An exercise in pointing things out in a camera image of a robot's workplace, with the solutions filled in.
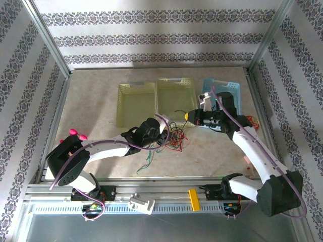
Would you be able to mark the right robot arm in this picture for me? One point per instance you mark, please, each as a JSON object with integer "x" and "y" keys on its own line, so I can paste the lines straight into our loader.
{"x": 255, "y": 156}

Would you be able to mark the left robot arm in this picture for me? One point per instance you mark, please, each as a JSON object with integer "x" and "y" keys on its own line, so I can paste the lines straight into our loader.
{"x": 106, "y": 151}

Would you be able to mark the pale yellow perforated basket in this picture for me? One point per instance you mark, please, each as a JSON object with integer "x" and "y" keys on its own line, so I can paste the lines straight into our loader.
{"x": 174, "y": 98}

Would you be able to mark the yellow-green perforated basket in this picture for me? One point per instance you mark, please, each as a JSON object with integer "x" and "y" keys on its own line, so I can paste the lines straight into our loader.
{"x": 133, "y": 106}

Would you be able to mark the blue perforated plastic basket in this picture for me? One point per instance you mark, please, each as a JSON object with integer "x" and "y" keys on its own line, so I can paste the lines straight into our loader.
{"x": 230, "y": 87}

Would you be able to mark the yellow block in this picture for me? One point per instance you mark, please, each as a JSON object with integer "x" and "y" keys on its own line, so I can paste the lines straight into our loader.
{"x": 194, "y": 200}

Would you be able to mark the magenta plastic object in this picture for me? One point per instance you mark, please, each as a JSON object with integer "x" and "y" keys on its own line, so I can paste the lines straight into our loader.
{"x": 73, "y": 131}

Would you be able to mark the small circuit board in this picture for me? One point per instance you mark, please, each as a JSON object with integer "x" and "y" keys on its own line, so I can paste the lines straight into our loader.
{"x": 230, "y": 207}
{"x": 93, "y": 207}

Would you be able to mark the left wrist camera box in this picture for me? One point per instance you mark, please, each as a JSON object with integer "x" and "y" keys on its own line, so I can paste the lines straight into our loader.
{"x": 162, "y": 122}

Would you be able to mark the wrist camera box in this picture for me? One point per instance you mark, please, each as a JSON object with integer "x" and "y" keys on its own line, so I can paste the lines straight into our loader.
{"x": 162, "y": 122}
{"x": 205, "y": 100}

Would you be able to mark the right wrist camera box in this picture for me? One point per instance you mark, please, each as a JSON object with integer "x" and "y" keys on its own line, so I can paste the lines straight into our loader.
{"x": 205, "y": 100}

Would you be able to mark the aluminium frame side rail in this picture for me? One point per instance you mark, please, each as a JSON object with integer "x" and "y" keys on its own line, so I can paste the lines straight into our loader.
{"x": 258, "y": 100}
{"x": 55, "y": 118}

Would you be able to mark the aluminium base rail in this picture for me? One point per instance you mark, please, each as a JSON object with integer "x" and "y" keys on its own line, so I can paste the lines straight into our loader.
{"x": 164, "y": 187}

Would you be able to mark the white plastic bracket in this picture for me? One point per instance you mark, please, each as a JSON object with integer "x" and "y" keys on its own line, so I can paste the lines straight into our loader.
{"x": 141, "y": 203}

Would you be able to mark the aluminium frame post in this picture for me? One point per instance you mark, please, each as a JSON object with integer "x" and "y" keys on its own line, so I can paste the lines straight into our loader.
{"x": 50, "y": 43}
{"x": 269, "y": 37}

